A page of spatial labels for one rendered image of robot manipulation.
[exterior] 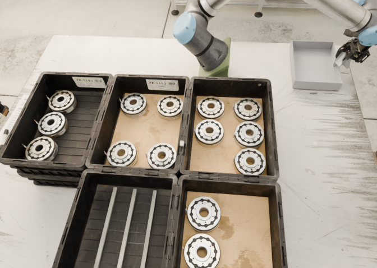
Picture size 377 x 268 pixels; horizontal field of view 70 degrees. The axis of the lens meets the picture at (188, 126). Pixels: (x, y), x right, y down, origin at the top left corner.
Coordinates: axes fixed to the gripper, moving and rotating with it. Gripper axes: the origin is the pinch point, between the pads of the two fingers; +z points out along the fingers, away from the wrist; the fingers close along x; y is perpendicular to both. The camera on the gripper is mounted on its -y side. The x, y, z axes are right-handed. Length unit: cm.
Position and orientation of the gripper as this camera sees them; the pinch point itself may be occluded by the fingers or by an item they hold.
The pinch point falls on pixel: (336, 63)
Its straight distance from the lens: 147.4
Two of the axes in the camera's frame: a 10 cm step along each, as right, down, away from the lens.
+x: 9.7, 1.7, 1.6
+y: -0.6, 8.5, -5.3
